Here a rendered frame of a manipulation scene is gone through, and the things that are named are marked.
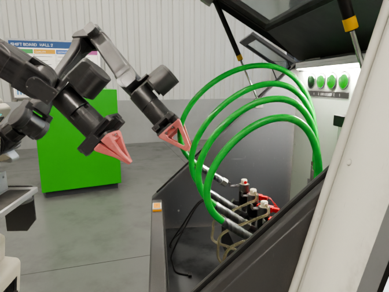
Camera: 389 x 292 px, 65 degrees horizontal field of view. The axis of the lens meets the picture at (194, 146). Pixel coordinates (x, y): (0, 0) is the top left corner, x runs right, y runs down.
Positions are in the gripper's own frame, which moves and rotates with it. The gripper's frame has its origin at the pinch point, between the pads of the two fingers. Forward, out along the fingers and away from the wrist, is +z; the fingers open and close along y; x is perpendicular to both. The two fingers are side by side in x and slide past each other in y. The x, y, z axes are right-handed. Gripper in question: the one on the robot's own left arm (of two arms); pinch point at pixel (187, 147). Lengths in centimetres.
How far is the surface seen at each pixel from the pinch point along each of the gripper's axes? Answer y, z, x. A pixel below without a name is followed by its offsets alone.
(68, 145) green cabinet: 276, -121, 131
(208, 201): -21.7, 11.9, 2.1
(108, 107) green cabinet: 292, -127, 67
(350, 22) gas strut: -31.3, 5.1, -33.5
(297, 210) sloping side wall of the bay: -28.9, 21.6, -9.0
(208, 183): -22.4, 9.4, -0.3
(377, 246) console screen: -43, 26, -12
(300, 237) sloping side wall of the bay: -28.1, 25.4, -6.5
